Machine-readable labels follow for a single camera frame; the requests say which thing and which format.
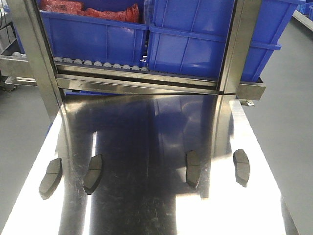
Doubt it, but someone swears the grey brake pad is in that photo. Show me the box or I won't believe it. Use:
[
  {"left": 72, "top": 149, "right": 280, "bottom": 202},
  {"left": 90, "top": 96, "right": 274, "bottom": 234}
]
[
  {"left": 83, "top": 154, "right": 103, "bottom": 195},
  {"left": 233, "top": 149, "right": 250, "bottom": 188},
  {"left": 186, "top": 151, "right": 201, "bottom": 188},
  {"left": 39, "top": 158, "right": 63, "bottom": 200}
]

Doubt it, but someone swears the right blue plastic bin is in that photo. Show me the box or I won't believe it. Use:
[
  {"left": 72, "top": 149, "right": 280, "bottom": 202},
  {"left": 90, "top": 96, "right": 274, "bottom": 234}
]
[{"left": 147, "top": 0, "right": 303, "bottom": 82}]

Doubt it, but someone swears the blue plastic bin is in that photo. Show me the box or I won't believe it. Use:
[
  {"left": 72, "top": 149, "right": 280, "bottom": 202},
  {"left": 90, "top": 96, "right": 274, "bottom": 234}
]
[
  {"left": 147, "top": 0, "right": 303, "bottom": 82},
  {"left": 35, "top": 0, "right": 150, "bottom": 72}
]

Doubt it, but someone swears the left blue plastic bin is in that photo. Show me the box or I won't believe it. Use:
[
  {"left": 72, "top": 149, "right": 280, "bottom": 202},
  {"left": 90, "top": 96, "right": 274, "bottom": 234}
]
[{"left": 35, "top": 0, "right": 150, "bottom": 72}]

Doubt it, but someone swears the red plastic bag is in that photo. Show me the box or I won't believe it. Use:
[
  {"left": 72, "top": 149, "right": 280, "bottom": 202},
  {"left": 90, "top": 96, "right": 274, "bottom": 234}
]
[{"left": 40, "top": 0, "right": 140, "bottom": 23}]

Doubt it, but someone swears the stainless steel roller rack frame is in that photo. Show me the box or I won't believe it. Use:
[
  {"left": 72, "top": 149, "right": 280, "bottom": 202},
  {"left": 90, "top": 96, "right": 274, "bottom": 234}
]
[{"left": 0, "top": 0, "right": 266, "bottom": 118}]

